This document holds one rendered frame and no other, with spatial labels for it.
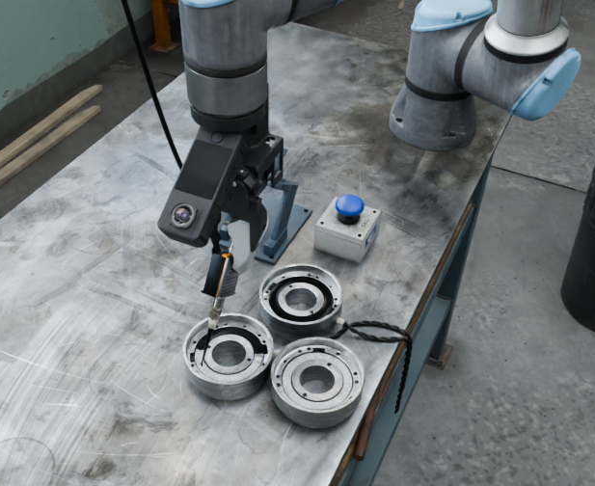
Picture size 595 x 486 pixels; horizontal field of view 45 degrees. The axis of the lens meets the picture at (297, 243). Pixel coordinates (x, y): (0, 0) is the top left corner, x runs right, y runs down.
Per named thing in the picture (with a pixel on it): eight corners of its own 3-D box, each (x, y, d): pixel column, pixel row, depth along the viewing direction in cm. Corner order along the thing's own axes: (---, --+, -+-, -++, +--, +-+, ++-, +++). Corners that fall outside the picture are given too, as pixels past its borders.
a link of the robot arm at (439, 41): (435, 51, 125) (447, -26, 116) (499, 81, 118) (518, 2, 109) (390, 73, 119) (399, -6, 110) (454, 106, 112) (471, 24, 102)
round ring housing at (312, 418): (361, 437, 79) (365, 416, 76) (266, 430, 79) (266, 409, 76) (361, 362, 86) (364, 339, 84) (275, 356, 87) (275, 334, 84)
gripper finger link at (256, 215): (271, 248, 76) (263, 180, 70) (264, 256, 75) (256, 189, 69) (232, 237, 78) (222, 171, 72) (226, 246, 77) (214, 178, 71)
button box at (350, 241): (360, 264, 99) (363, 238, 96) (313, 248, 101) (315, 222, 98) (381, 229, 104) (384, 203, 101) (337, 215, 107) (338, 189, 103)
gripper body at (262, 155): (285, 182, 78) (286, 85, 70) (248, 229, 72) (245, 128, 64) (224, 164, 80) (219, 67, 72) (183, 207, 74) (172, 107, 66)
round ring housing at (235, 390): (187, 411, 81) (184, 389, 78) (183, 339, 88) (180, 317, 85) (280, 399, 82) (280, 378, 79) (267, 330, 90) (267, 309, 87)
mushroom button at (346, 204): (355, 241, 99) (358, 213, 95) (328, 231, 100) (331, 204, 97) (365, 224, 101) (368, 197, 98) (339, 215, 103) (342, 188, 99)
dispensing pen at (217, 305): (181, 363, 80) (219, 221, 77) (199, 355, 84) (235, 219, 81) (199, 370, 79) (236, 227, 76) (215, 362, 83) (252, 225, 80)
